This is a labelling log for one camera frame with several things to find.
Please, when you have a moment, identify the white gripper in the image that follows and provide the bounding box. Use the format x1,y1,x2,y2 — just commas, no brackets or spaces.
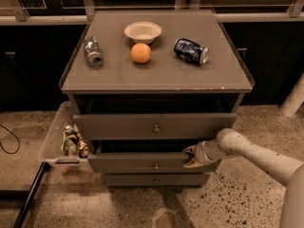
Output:
182,141,217,168

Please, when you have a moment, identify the grey drawer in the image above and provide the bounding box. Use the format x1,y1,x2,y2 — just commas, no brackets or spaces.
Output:
88,139,220,174
104,173,208,187
73,113,237,141

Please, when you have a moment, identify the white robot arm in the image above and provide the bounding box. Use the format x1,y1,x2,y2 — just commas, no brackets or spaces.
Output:
183,128,304,228

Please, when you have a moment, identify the grey bottom drawer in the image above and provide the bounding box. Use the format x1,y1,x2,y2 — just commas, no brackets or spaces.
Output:
104,173,208,187

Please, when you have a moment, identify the grey drawer cabinet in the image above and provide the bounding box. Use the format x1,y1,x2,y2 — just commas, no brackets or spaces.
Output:
58,9,256,188

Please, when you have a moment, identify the grey top drawer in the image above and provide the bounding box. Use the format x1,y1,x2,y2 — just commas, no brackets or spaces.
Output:
73,113,237,141

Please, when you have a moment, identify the blue soda can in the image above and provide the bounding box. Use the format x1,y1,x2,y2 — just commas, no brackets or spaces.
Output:
174,38,209,66

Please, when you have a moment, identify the brown snack bag in bin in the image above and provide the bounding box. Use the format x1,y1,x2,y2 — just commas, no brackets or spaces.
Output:
77,133,90,158

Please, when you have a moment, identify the orange fruit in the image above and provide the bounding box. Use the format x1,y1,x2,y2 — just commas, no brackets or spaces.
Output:
131,43,151,64

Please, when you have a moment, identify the white pillar base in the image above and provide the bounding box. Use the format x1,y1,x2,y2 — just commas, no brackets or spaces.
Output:
280,72,304,118

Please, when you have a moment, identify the green bottle in bin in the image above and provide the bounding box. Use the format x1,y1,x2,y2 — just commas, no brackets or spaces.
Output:
62,125,78,156

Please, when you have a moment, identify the clear plastic bin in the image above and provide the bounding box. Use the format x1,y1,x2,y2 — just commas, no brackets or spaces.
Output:
41,102,91,172

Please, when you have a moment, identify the white paper bowl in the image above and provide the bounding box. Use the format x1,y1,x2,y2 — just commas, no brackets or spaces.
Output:
124,22,162,44

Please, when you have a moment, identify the silver crushed can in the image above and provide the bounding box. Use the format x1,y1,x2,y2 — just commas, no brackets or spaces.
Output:
84,36,103,67

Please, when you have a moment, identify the black floor cable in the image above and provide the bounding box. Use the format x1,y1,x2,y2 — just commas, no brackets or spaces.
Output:
0,123,21,155

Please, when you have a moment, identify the black floor rail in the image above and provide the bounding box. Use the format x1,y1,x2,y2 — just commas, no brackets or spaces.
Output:
12,162,49,228

